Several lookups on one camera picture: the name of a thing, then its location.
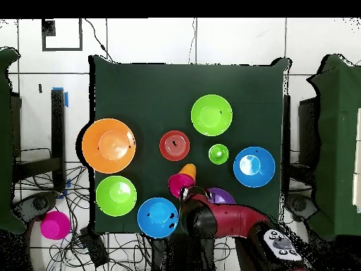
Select pink plastic bowl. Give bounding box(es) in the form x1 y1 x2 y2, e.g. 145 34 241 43
168 173 196 199

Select orange plastic cup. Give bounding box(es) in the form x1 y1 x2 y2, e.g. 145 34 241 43
178 163 197 181

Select blue plastic bowl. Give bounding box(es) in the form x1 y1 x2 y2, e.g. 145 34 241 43
137 197 180 239
233 146 276 188

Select red-orange plastic bowl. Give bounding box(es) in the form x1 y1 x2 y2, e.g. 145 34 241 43
159 130 190 162

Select large orange plastic bowl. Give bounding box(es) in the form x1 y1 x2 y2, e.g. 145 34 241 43
81 118 137 174

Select purple plastic bowl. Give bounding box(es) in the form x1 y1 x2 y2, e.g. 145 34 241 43
207 187 237 205

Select green plastic cup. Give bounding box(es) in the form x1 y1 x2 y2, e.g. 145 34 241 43
208 143 230 165

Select green plastic bowl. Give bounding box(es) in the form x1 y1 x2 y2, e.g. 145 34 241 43
95 175 137 217
190 94 234 137

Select dark grey chair base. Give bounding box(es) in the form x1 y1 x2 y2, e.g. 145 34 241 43
12 191 61 225
283 193 319 224

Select black power brick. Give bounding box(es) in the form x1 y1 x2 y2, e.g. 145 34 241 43
79 226 110 267

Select dark green table cloth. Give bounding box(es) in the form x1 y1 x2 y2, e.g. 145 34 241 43
89 54 290 237

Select black cabinet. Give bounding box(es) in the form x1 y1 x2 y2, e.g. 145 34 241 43
298 97 321 170

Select pink plastic cup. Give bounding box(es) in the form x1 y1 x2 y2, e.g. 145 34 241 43
39 210 71 241

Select green cloth side table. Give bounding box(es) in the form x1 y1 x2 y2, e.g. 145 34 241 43
306 53 361 241
0 47 27 236

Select blue tape strip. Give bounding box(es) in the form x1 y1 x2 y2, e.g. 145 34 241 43
51 86 69 108

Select white round stool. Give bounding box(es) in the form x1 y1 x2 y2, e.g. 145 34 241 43
29 219 74 271

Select black stand frame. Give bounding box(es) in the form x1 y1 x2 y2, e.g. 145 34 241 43
11 88 67 193
282 94 292 195

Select tangled floor cables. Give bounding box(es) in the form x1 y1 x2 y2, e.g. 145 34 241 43
13 164 153 271

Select black floor cable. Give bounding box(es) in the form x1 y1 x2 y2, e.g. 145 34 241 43
84 18 115 63
188 18 197 64

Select black square floor frame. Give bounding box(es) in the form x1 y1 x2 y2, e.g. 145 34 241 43
41 18 83 52

